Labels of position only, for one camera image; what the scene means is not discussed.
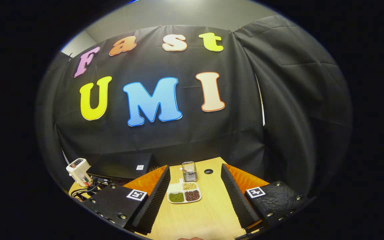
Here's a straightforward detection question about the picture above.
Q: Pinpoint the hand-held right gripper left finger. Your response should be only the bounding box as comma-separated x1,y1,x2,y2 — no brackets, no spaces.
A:
82,165,171,234

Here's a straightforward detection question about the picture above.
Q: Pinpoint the black power cable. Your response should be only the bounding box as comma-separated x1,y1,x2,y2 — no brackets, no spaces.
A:
70,178,111,200

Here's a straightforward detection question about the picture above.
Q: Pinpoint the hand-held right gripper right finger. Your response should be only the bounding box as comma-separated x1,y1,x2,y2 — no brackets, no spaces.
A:
220,163,312,230

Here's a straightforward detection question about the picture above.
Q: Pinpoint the metal wire holder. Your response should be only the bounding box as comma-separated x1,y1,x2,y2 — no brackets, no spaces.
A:
181,161,198,182

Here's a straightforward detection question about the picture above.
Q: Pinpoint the white plastic device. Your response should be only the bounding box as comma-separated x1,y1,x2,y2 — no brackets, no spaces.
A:
66,158,92,187

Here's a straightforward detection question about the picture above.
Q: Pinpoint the black electric oven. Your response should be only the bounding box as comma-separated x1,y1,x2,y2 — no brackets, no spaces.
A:
87,153,156,180

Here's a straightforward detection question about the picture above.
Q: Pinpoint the white divided tray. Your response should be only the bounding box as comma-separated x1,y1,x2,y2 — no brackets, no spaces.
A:
167,178,202,204

